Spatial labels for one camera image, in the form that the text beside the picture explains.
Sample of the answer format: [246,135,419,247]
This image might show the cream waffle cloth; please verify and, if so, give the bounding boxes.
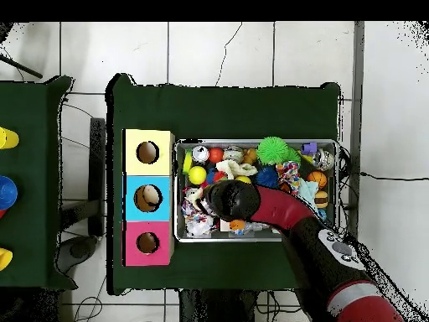
[215,159,259,181]

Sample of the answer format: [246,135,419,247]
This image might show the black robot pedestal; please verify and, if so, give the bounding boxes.
[178,289,296,322]

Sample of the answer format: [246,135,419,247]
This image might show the black rod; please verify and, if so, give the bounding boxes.
[0,53,43,80]

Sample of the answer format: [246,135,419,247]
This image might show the large green spiky ball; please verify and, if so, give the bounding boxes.
[257,136,291,166]

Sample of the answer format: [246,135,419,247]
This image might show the yellow ball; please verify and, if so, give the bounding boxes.
[188,166,209,185]

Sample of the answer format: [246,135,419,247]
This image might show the wooden box with three holes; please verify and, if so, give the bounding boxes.
[121,128,176,267]

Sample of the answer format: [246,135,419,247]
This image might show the colourful polka-dot cloth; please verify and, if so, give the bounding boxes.
[277,160,302,195]

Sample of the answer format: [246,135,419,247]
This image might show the crushed silver can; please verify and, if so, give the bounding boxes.
[192,144,211,164]

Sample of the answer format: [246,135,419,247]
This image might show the black floor stand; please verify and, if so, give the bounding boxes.
[59,118,108,266]

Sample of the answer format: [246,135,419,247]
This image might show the blue furry googly-eyed toy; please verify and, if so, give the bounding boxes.
[256,166,280,190]

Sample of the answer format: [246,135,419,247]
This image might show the toy burger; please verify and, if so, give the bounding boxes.
[313,190,329,208]

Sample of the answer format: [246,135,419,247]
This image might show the blue round cap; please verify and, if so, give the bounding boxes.
[0,175,18,219]

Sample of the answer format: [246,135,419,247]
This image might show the small orange basketball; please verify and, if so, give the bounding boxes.
[308,170,328,190]

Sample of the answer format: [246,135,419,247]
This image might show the green cloth table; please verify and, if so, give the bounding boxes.
[106,72,344,296]
[0,75,76,291]

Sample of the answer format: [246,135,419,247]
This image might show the black cable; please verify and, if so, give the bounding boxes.
[338,143,429,202]

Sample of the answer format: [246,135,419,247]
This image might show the red-orange ball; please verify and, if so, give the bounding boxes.
[207,147,225,165]

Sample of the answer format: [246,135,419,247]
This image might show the wire mesh bin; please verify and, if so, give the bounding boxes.
[173,139,339,244]

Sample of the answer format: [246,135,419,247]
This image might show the mint green cloth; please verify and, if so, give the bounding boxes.
[297,179,319,209]

